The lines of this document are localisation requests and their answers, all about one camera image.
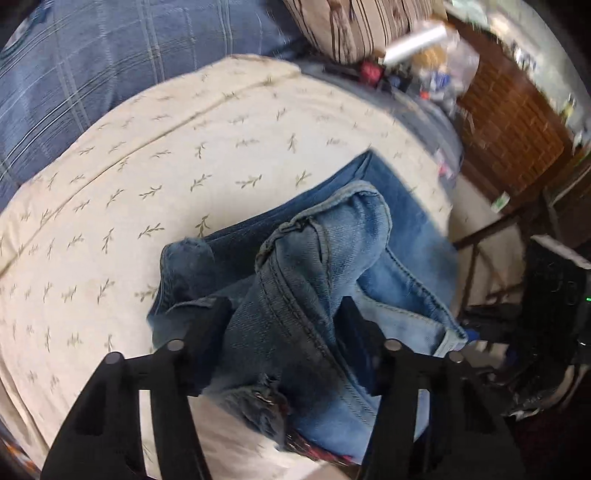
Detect roll of clear plastic bags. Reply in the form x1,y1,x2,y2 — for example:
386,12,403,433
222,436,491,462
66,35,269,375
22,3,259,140
382,23,448,65

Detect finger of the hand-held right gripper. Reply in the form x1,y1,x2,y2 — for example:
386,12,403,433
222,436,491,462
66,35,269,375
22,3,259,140
462,302,527,346

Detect clear plastic bag with contents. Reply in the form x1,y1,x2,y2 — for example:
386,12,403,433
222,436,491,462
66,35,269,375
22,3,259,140
406,21,481,116

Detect beige striped pillow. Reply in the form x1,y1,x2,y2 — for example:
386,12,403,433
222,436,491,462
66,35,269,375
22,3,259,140
283,0,437,64

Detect grey and white sneaker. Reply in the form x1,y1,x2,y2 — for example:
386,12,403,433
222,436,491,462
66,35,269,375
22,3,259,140
505,364,578,418

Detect cream leaf-print blanket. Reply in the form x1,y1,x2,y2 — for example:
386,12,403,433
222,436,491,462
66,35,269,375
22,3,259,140
0,54,455,480

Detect blue plaid quilt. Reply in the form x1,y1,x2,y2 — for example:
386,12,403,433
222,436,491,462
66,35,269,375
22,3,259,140
0,0,305,197

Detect dark metal frame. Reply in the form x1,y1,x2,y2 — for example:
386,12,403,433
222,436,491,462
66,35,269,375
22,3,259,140
452,185,561,319

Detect brown wooden cabinet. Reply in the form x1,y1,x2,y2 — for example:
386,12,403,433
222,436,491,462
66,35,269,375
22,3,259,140
445,14,591,204

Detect faded blue denim pants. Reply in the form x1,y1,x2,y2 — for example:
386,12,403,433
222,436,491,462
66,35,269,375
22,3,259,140
147,151,469,467

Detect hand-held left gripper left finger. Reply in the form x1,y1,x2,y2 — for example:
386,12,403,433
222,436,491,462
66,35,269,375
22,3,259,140
41,295,234,480

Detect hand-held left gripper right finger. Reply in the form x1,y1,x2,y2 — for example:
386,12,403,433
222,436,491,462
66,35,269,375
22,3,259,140
339,295,527,480

